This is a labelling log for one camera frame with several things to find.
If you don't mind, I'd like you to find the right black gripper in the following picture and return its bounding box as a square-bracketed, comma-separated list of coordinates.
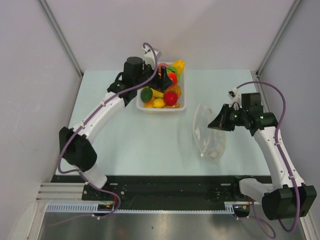
[208, 103, 248, 132]

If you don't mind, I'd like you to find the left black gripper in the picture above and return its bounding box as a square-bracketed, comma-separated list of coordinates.
[134, 61, 174, 92]

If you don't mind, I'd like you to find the red yellow toy apple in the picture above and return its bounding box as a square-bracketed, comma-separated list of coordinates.
[167, 72, 178, 86]

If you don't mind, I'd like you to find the red toy tomato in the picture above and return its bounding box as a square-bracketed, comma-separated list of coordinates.
[163, 91, 179, 106]

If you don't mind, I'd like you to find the clear zip top bag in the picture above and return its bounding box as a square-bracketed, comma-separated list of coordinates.
[192, 103, 227, 163]

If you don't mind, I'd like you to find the green toy lime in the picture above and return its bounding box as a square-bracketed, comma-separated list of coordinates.
[140, 87, 153, 103]

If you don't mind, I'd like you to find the green striped toy melon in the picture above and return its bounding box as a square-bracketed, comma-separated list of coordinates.
[166, 66, 180, 82]

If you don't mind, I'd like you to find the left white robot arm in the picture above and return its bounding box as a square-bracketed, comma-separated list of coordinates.
[59, 56, 174, 200]

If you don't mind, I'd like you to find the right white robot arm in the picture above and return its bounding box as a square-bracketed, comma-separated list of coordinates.
[207, 90, 317, 220]

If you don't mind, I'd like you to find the orange toy pineapple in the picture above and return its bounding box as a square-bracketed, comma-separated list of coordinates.
[169, 84, 182, 97]

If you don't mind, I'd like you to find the yellow toy banana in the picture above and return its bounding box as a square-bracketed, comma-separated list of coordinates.
[150, 88, 164, 99]

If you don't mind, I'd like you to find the pink toy peach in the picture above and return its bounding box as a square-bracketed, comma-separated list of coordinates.
[157, 63, 169, 72]

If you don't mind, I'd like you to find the small yellow toy lemon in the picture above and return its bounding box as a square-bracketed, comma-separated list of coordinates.
[152, 98, 166, 109]

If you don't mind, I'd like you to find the yellow toy bell pepper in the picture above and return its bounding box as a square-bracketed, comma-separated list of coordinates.
[171, 59, 186, 75]

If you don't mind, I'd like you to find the orange toy carrot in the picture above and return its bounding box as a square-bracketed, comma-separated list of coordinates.
[163, 103, 181, 109]

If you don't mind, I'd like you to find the orange toy persimmon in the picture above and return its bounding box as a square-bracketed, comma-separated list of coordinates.
[144, 97, 156, 108]

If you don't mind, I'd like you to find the white plastic fruit basket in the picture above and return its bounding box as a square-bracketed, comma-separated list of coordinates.
[136, 59, 187, 113]

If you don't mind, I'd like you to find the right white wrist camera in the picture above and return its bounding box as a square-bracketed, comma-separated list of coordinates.
[228, 87, 242, 110]

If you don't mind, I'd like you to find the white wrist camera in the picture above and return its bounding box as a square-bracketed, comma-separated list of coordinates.
[228, 87, 242, 110]
[142, 47, 162, 69]

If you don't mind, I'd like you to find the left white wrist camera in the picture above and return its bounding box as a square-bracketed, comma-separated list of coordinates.
[142, 47, 162, 69]

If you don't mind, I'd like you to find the white slotted cable duct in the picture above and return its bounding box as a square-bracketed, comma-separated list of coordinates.
[46, 202, 250, 214]

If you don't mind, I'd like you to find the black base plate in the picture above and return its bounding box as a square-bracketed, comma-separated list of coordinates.
[51, 174, 272, 208]

